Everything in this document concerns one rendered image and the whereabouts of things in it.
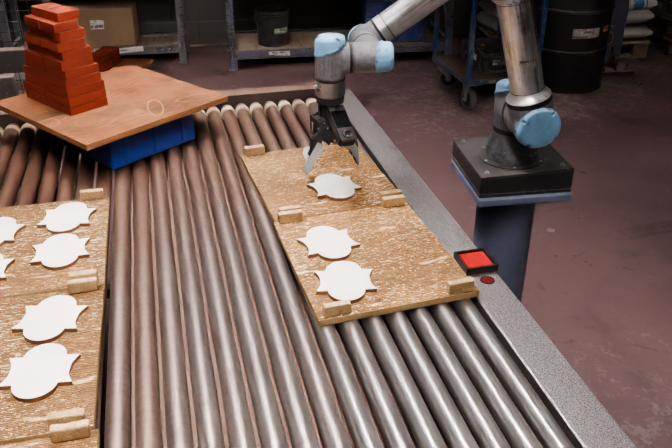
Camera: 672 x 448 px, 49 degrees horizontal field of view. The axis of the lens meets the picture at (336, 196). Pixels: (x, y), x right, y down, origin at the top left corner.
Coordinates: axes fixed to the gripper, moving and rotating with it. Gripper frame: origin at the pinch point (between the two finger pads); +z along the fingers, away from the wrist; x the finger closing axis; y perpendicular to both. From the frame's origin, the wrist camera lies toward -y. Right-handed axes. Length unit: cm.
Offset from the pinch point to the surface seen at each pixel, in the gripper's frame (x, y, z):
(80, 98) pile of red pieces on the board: 56, 56, -10
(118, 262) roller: 58, -11, 7
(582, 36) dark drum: -296, 237, 57
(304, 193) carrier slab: 8.0, 0.7, 5.2
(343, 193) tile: -0.5, -5.3, 4.2
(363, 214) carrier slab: -1.2, -15.8, 5.2
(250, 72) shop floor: -95, 380, 99
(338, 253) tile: 12.6, -31.3, 4.2
